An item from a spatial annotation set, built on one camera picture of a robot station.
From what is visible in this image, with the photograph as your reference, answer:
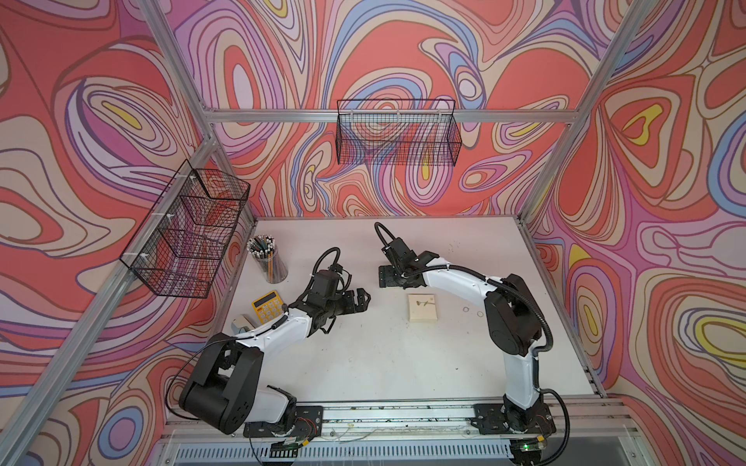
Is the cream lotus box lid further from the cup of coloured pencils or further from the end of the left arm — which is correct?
the cup of coloured pencils

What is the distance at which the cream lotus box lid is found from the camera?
905mm

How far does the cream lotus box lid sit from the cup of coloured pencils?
1.52 feet

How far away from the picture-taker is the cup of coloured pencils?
2.95 feet

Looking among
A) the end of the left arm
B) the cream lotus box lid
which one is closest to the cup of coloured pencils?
the end of the left arm
